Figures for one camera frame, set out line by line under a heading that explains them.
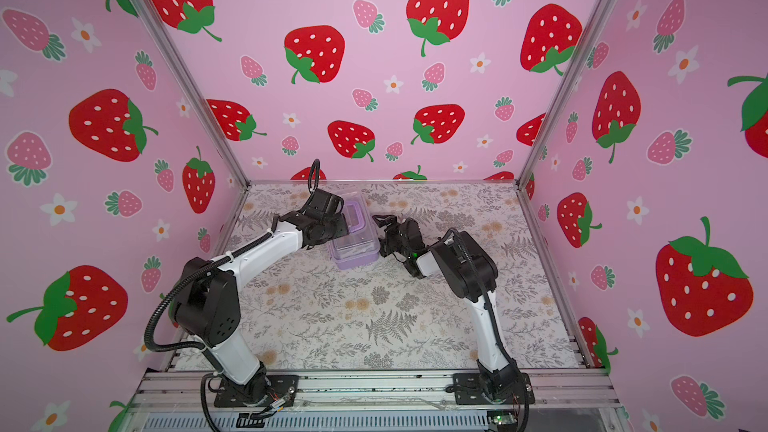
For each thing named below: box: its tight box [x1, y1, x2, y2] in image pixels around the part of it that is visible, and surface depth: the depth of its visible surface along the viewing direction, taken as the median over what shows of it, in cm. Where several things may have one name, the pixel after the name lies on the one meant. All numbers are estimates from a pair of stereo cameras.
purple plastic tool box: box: [330, 191, 381, 270], surface depth 95 cm
